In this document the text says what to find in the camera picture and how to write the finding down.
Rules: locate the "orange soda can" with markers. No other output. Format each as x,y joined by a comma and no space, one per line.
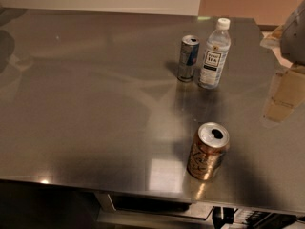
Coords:
211,142

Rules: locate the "dark equipment under table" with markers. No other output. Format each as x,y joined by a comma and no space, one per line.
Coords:
233,218

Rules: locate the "metal drawer under table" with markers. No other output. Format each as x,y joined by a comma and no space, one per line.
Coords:
156,210

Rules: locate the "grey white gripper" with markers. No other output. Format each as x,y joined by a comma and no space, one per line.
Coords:
294,37

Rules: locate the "blue silver energy drink can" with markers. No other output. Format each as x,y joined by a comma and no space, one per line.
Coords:
188,57

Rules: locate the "clear plastic water bottle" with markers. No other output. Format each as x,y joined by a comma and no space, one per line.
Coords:
215,55

